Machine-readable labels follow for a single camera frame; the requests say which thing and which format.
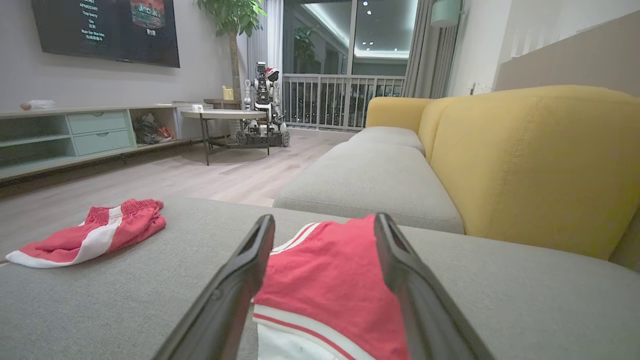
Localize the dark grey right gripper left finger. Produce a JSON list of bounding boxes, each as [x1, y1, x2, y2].
[[152, 214, 276, 360]]

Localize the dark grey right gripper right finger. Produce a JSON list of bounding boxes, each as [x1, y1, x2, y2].
[[373, 212, 496, 360]]

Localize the red basketball jersey number 23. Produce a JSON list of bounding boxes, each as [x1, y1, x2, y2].
[[252, 215, 412, 360]]

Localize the red shorts with white stripes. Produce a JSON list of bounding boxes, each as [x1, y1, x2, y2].
[[5, 198, 167, 269]]

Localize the grey sofa chaise cushion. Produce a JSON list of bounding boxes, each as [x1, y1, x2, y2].
[[0, 196, 640, 360]]

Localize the long grey sofa seat cushion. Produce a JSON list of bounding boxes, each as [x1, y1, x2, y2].
[[273, 141, 466, 235]]

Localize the short grey sofa seat cushion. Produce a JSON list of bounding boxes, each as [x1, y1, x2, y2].
[[348, 126, 426, 156]]

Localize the yellow sofa backrest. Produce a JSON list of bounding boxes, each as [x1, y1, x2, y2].
[[419, 85, 640, 261]]

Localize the pile of dark clutter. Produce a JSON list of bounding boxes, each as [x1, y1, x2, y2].
[[132, 112, 174, 145]]

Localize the round white coffee table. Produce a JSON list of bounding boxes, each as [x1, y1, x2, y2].
[[180, 109, 271, 166]]

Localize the yellow sofa armrest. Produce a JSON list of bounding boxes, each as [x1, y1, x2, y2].
[[365, 96, 433, 133]]

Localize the dark wooden side table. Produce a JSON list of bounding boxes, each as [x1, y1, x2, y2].
[[204, 98, 243, 110]]

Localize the white wheeled humanoid robot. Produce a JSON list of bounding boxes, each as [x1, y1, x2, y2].
[[236, 61, 291, 147]]

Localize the pale green TV cabinet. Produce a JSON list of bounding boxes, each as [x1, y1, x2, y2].
[[0, 102, 216, 183]]

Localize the white balcony railing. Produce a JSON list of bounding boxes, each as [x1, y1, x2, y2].
[[282, 74, 407, 132]]

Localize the grey striped curtain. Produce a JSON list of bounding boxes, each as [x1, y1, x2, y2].
[[402, 0, 466, 99]]

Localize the sheer grey curtain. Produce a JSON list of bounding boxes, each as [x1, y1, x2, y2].
[[247, 0, 284, 81]]

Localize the tall green potted tree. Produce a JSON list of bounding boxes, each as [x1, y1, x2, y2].
[[196, 0, 268, 101]]

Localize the pale green lamp shade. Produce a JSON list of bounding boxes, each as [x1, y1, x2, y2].
[[431, 0, 463, 28]]

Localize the black wall television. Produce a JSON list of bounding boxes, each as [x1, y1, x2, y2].
[[31, 0, 181, 69]]

